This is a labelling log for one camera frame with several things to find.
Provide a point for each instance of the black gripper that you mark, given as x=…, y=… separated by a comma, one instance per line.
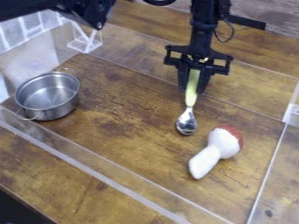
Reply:
x=214, y=63

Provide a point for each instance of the green handled metal spoon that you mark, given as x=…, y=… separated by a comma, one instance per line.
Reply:
x=186, y=122

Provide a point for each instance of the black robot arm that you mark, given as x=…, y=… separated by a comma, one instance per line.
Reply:
x=91, y=13

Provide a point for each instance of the red white toy mushroom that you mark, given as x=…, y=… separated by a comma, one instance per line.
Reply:
x=225, y=145

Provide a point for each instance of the clear acrylic triangle stand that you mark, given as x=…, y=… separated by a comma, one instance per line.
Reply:
x=85, y=43

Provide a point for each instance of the small steel pot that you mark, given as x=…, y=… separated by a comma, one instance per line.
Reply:
x=47, y=97

